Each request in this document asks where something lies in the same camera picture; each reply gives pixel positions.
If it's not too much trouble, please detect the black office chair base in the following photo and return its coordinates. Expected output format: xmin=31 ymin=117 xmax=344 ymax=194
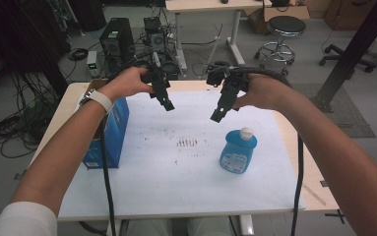
xmin=318 ymin=43 xmax=377 ymax=74

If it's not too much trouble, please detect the white wristwatch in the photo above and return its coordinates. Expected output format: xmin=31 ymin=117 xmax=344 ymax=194
xmin=78 ymin=88 xmax=115 ymax=115

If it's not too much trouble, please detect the dark curtain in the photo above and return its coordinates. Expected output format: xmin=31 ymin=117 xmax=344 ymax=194
xmin=0 ymin=0 xmax=70 ymax=96

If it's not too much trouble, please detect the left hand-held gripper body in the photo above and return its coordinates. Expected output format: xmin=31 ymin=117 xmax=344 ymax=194
xmin=141 ymin=52 xmax=171 ymax=92

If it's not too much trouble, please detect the white sleeve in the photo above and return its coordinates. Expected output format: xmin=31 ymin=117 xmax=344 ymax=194
xmin=0 ymin=201 xmax=58 ymax=236

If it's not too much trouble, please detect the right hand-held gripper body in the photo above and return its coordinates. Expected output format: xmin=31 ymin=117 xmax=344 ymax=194
xmin=206 ymin=66 xmax=250 ymax=93

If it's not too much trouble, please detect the white table leg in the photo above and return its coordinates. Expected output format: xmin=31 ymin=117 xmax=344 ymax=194
xmin=239 ymin=214 xmax=255 ymax=236

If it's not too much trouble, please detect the blue bottle with white cap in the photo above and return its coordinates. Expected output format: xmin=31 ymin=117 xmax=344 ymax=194
xmin=219 ymin=127 xmax=259 ymax=175

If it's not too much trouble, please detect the person's right hand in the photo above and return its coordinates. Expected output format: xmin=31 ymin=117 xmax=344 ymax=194
xmin=233 ymin=72 xmax=292 ymax=112

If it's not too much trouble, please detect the wooden cabinet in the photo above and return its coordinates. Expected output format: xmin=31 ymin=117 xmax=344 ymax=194
xmin=323 ymin=0 xmax=377 ymax=32

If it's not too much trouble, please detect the small open computer case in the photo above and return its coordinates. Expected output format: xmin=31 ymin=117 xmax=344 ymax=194
xmin=143 ymin=16 xmax=169 ymax=55

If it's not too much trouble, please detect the person's left hand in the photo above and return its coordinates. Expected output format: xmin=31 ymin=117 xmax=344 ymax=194
xmin=106 ymin=66 xmax=155 ymax=103

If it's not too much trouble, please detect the grey floor mat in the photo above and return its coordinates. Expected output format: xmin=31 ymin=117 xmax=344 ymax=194
xmin=288 ymin=83 xmax=377 ymax=139

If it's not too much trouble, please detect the black round stool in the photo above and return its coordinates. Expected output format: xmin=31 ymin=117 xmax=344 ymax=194
xmin=254 ymin=15 xmax=307 ymax=77

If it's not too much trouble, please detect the white desk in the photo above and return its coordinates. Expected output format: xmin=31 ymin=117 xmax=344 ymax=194
xmin=164 ymin=0 xmax=273 ymax=74

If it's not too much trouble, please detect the small grey power supply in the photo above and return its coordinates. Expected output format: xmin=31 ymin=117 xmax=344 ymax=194
xmin=87 ymin=50 xmax=99 ymax=79

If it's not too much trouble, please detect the black computer tower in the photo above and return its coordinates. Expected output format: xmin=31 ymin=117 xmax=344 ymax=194
xmin=98 ymin=18 xmax=136 ymax=73

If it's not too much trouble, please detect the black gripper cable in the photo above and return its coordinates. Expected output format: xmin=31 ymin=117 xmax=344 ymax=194
xmin=98 ymin=58 xmax=153 ymax=236
xmin=209 ymin=66 xmax=305 ymax=236

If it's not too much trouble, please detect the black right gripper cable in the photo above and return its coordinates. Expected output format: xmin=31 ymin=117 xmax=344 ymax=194
xmin=209 ymin=66 xmax=305 ymax=236

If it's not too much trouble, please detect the blue cardboard box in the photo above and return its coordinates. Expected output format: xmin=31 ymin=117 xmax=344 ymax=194
xmin=82 ymin=78 xmax=131 ymax=170

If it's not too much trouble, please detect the bundle of black floor cables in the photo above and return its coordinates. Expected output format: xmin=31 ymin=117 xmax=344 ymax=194
xmin=0 ymin=72 xmax=62 ymax=159

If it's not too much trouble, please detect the black tape cross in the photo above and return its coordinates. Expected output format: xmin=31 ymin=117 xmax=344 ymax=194
xmin=324 ymin=209 xmax=346 ymax=225

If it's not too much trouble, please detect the black metal stand post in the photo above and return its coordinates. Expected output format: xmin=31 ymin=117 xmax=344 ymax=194
xmin=305 ymin=0 xmax=377 ymax=114

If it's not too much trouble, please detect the coiled black cable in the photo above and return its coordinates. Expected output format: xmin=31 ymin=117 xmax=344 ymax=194
xmin=67 ymin=47 xmax=90 ymax=62

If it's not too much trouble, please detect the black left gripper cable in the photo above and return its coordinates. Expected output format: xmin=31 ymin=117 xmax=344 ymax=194
xmin=98 ymin=58 xmax=153 ymax=236

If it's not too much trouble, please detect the brown cardboard box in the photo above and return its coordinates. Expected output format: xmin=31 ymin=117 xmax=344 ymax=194
xmin=246 ymin=4 xmax=311 ymax=35

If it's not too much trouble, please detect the white paper sheet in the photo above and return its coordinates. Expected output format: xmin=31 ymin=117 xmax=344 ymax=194
xmin=57 ymin=88 xmax=307 ymax=220

